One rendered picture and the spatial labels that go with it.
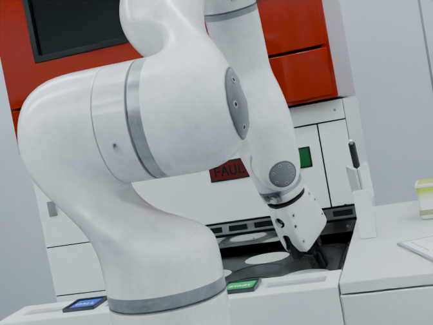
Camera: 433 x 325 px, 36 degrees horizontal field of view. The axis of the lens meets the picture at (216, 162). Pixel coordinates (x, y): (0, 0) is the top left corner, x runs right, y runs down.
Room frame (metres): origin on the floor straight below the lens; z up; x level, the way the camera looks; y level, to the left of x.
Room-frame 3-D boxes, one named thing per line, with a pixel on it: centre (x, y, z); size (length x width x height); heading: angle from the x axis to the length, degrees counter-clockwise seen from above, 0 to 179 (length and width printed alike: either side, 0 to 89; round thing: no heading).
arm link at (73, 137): (0.67, 0.10, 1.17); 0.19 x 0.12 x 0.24; 73
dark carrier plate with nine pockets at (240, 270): (1.35, -0.04, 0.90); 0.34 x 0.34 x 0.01; 74
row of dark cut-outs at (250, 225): (1.56, -0.08, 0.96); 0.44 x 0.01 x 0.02; 74
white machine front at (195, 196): (1.62, 0.08, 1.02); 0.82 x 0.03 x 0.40; 74
